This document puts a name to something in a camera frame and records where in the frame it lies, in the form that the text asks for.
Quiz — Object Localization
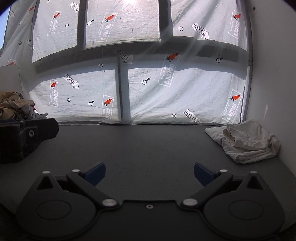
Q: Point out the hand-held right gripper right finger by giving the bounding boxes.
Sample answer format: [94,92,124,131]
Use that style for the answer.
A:
[179,162,264,210]

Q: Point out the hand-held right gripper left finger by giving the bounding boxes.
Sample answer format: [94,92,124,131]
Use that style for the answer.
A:
[32,162,120,210]

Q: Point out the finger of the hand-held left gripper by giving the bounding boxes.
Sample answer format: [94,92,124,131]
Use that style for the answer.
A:
[20,118,60,151]

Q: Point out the white garment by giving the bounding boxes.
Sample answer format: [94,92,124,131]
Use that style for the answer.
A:
[205,120,281,164]

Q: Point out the pile of mixed clothes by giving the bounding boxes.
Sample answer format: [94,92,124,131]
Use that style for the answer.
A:
[0,91,48,121]

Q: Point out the printed white sheet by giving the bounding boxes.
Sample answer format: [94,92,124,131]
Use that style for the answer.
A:
[0,0,253,126]

